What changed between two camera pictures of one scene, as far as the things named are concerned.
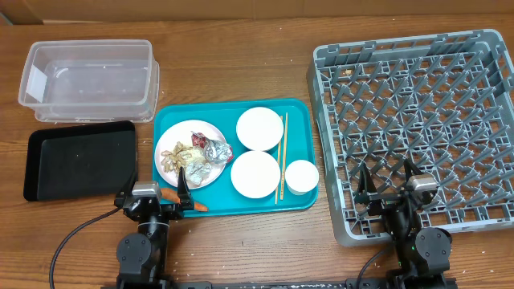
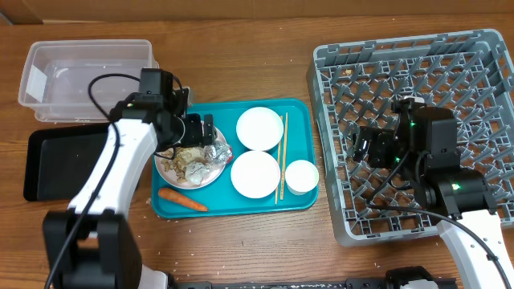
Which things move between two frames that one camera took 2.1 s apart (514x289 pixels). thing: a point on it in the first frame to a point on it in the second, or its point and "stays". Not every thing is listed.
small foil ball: [195, 172] stays
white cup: [301, 176] stays
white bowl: [259, 128] stays
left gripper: [176, 211] to [194, 136]
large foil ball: [217, 152] stays
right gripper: [367, 193] to [380, 140]
